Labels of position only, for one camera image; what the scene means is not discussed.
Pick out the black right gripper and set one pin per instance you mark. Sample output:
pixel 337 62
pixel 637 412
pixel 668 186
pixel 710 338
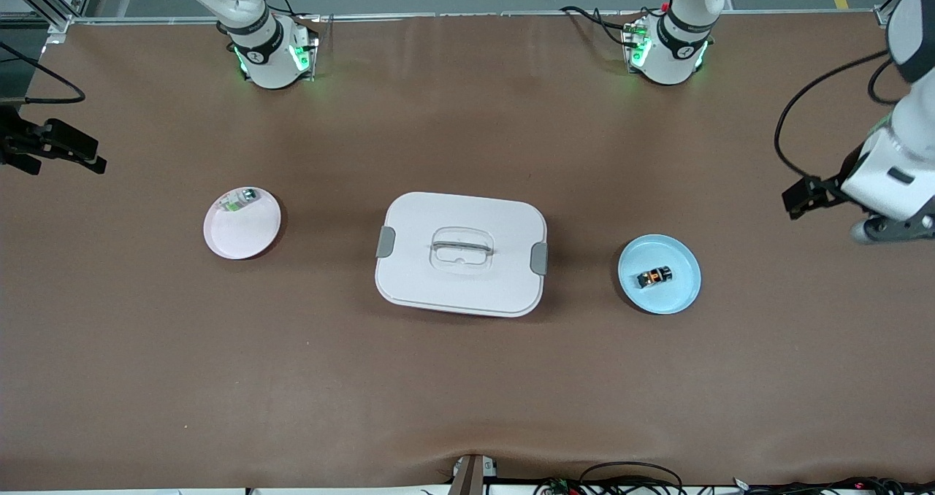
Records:
pixel 16 142

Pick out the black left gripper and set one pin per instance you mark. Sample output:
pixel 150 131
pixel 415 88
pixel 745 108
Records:
pixel 834 185

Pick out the orange switch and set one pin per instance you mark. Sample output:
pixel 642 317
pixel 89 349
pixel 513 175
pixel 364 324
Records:
pixel 655 277

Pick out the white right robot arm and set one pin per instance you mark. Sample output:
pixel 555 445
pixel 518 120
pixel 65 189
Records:
pixel 266 50

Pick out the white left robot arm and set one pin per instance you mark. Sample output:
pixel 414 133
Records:
pixel 672 42

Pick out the white lidded box grey latches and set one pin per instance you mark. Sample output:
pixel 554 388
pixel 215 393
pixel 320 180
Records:
pixel 438 283

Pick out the light blue round plate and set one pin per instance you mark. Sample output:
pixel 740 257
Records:
pixel 665 294

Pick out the pink round plate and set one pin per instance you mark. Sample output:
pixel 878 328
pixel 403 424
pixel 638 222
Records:
pixel 241 228

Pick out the green switch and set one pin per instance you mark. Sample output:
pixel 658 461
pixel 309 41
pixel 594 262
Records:
pixel 239 201

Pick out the grey metal bracket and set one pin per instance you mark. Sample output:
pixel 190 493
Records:
pixel 473 477

